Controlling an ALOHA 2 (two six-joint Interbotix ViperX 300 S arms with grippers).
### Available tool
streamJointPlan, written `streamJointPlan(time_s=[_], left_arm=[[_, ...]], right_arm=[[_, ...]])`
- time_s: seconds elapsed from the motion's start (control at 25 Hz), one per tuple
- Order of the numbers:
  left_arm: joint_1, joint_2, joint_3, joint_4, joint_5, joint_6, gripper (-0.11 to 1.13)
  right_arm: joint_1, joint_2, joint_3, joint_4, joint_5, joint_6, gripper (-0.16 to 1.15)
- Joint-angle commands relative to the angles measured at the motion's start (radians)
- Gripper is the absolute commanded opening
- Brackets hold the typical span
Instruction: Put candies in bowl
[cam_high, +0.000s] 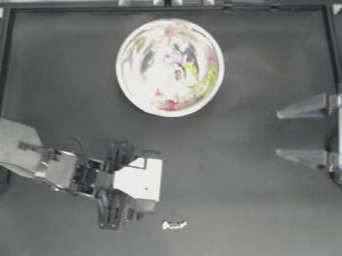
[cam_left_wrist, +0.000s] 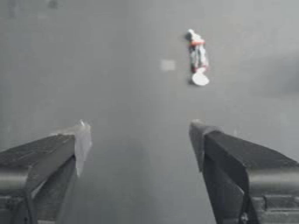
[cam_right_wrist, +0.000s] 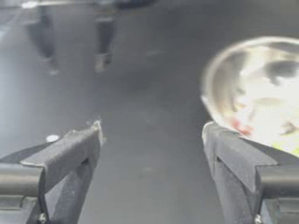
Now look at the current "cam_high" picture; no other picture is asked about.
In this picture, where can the steel bowl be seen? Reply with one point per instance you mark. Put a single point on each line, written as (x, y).
(141, 83)

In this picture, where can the red candy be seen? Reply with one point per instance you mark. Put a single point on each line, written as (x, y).
(169, 105)

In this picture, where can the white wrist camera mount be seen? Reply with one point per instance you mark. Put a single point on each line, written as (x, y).
(137, 180)

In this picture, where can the purple candy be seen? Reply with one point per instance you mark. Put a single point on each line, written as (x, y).
(171, 56)

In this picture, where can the green candy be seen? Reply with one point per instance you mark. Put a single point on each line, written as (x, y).
(190, 68)

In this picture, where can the black and white candy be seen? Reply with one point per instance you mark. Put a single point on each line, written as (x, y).
(177, 75)
(173, 225)

